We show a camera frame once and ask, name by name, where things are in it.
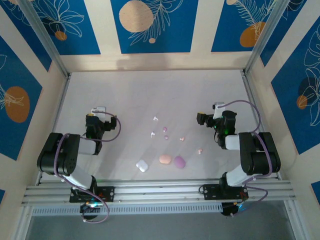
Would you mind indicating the peach earbud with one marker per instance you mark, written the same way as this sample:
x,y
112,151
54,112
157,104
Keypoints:
x,y
182,138
199,151

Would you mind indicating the white earbud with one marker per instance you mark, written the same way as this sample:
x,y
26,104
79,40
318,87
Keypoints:
x,y
155,118
152,135

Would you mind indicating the purple earbud charging case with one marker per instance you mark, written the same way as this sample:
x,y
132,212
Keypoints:
x,y
179,162

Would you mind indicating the white earbud charging case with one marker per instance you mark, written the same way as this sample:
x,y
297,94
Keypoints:
x,y
142,165

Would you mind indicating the peach earbud charging case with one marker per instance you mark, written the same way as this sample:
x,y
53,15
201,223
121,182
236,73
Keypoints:
x,y
165,159

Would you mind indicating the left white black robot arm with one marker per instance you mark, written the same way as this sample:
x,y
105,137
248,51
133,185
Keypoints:
x,y
50,155

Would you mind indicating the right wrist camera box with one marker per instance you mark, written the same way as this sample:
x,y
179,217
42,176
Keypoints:
x,y
218,112

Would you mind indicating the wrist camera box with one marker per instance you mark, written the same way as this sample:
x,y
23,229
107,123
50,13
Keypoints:
x,y
218,112
100,110

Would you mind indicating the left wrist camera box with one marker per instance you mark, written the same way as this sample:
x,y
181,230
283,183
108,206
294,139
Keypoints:
x,y
100,110

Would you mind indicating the aluminium table side rail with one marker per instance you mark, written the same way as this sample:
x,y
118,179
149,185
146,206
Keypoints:
x,y
53,130
251,100

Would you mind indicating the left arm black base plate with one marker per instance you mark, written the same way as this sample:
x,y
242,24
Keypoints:
x,y
108,193

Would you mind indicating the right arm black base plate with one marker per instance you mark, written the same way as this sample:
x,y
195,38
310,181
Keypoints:
x,y
210,191

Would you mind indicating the aluminium mounting rail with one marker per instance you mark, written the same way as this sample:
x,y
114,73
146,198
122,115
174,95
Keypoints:
x,y
155,192

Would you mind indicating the aluminium frame post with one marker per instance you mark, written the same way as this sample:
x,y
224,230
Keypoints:
x,y
45,37
265,37

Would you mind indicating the aluminium frame leg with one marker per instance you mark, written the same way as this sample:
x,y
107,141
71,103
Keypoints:
x,y
297,225
23,222

